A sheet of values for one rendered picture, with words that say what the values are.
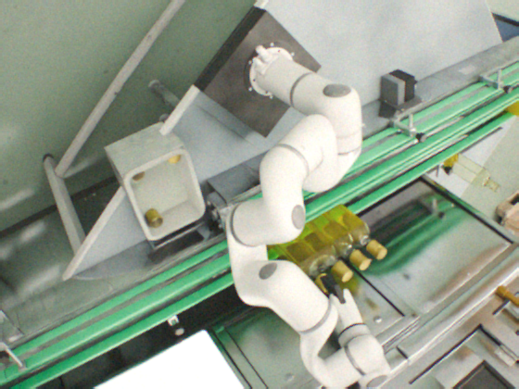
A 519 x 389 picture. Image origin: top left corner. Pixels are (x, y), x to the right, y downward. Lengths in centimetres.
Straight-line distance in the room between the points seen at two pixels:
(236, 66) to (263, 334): 69
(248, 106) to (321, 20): 32
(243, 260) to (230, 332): 45
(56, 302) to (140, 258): 26
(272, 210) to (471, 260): 86
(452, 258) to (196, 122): 85
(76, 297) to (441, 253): 107
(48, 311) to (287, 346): 63
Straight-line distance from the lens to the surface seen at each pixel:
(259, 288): 81
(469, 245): 153
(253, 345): 125
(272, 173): 78
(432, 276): 142
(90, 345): 129
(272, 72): 111
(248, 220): 81
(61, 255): 176
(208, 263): 123
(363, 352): 95
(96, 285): 127
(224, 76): 113
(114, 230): 128
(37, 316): 130
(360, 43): 145
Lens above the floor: 176
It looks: 45 degrees down
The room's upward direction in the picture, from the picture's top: 135 degrees clockwise
